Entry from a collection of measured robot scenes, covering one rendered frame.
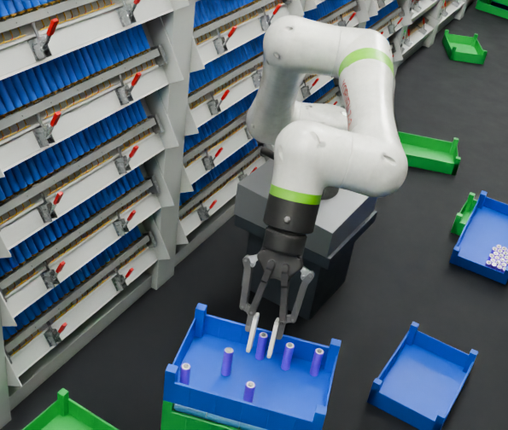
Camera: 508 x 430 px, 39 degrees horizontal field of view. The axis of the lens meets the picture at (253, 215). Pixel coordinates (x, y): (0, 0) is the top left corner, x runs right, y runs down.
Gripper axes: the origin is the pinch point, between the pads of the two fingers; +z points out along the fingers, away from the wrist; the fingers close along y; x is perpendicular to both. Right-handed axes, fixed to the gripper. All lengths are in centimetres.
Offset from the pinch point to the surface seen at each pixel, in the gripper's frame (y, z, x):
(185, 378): 12.3, 11.7, 0.6
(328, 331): -12, 22, -84
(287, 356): -4.7, 6.4, -10.7
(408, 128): -27, -42, -221
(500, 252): -63, -8, -127
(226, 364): 6.1, 9.4, -5.7
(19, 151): 56, -21, -8
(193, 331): 15.2, 7.2, -12.9
